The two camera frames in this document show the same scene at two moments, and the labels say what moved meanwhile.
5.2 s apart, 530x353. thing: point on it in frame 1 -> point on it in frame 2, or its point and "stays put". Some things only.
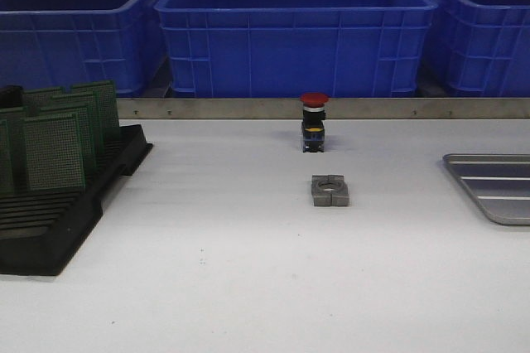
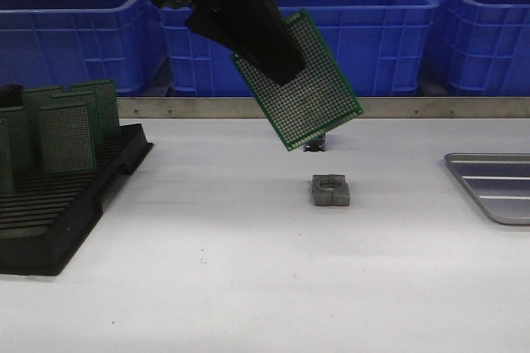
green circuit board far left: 13,158 stays put
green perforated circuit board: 54,152 -> 317,102
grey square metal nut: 330,191 stays put
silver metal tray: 499,182 stays put
